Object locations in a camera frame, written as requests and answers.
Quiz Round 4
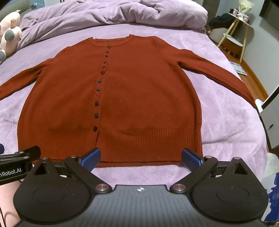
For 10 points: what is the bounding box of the white round container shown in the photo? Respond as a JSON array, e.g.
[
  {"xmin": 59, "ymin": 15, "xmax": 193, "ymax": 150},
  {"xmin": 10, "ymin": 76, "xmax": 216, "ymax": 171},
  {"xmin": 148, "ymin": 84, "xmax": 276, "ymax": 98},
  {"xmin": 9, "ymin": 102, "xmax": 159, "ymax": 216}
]
[{"xmin": 211, "ymin": 27, "xmax": 229, "ymax": 43}]

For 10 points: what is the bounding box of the white-edged dark panel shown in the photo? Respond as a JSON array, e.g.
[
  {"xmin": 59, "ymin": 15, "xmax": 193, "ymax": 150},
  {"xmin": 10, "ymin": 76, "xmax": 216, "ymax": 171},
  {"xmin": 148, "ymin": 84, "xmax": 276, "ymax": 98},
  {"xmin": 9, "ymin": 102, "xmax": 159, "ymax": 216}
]
[{"xmin": 262, "ymin": 84, "xmax": 279, "ymax": 109}]

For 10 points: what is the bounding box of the magazine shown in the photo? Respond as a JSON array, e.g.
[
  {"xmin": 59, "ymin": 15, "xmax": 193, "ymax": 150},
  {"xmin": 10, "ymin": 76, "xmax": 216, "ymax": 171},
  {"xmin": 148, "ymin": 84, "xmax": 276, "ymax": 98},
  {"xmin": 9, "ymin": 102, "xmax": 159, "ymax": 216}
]
[{"xmin": 230, "ymin": 61, "xmax": 248, "ymax": 76}]

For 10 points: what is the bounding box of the purple duvet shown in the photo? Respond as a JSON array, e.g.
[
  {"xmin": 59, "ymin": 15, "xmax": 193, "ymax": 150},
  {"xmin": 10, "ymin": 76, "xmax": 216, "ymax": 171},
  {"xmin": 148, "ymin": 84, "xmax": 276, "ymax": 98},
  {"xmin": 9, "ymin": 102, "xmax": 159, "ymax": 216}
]
[{"xmin": 16, "ymin": 0, "xmax": 208, "ymax": 50}]

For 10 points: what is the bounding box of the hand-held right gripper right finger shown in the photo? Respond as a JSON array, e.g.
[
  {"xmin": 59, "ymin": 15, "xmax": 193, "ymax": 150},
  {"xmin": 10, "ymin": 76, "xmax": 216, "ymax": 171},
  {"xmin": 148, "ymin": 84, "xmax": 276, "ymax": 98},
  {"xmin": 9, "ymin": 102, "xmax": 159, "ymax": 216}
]
[{"xmin": 170, "ymin": 148, "xmax": 249, "ymax": 193}]

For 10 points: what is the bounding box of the pink plush toy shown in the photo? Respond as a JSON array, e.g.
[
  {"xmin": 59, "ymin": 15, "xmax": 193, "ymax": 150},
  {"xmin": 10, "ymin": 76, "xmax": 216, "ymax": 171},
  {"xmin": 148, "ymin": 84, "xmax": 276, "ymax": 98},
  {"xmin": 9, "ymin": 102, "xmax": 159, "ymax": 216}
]
[{"xmin": 0, "ymin": 10, "xmax": 22, "ymax": 64}]

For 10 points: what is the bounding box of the brown round stool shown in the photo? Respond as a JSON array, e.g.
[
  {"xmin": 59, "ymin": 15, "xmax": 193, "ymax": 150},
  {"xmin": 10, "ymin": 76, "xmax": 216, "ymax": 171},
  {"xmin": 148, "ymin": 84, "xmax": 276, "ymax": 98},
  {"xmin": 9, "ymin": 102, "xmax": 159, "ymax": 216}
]
[{"xmin": 223, "ymin": 36, "xmax": 244, "ymax": 58}]

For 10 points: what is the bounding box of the red knit cardigan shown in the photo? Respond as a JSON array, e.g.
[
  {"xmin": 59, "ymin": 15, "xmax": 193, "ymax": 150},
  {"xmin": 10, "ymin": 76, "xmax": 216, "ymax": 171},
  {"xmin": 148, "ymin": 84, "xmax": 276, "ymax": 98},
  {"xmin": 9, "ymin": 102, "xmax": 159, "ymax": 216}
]
[{"xmin": 0, "ymin": 34, "xmax": 260, "ymax": 168}]

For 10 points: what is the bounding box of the cream wrapped bouquet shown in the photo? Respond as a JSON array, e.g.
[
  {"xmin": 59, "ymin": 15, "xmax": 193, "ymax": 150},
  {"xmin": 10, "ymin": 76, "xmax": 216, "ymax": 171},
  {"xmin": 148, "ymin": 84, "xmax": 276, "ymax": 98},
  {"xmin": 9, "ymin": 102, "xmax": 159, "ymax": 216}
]
[{"xmin": 237, "ymin": 0, "xmax": 253, "ymax": 17}]

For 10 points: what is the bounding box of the white drawer cabinet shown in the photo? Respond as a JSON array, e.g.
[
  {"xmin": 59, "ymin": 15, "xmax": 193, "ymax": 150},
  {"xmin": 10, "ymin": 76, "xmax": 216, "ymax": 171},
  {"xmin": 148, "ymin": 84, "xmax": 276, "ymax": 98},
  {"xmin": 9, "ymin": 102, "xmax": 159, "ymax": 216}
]
[{"xmin": 260, "ymin": 102, "xmax": 279, "ymax": 151}]

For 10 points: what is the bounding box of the blue white printed bag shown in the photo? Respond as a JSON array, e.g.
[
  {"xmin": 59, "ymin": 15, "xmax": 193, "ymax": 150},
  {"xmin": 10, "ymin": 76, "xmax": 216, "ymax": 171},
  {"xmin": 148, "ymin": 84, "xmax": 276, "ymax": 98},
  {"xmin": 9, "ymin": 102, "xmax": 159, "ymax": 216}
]
[{"xmin": 262, "ymin": 172, "xmax": 279, "ymax": 221}]

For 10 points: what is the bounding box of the black cloth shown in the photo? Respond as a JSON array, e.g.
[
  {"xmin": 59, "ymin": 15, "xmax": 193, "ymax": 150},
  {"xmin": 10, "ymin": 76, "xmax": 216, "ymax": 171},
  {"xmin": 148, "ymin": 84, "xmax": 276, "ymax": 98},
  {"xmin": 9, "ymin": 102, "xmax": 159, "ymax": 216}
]
[{"xmin": 210, "ymin": 13, "xmax": 235, "ymax": 30}]

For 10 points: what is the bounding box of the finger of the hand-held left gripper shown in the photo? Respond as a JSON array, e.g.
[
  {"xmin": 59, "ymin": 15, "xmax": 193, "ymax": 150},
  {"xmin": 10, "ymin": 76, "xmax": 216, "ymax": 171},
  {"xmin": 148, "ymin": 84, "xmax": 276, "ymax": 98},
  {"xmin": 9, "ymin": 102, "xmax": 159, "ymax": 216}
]
[{"xmin": 0, "ymin": 144, "xmax": 42, "ymax": 163}]

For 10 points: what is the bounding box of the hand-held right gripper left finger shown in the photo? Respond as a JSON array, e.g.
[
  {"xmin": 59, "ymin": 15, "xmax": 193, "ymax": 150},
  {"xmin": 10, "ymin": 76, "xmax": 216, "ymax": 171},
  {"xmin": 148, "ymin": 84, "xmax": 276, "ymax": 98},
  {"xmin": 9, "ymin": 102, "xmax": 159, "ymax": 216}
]
[{"xmin": 33, "ymin": 148, "xmax": 110, "ymax": 193}]

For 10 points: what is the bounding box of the yellow-legged side table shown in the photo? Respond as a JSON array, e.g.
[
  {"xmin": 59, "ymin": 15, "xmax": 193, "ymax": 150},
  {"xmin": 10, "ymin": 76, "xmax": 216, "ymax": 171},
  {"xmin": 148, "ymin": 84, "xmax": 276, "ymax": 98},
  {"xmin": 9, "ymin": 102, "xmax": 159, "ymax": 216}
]
[{"xmin": 215, "ymin": 12, "xmax": 254, "ymax": 64}]

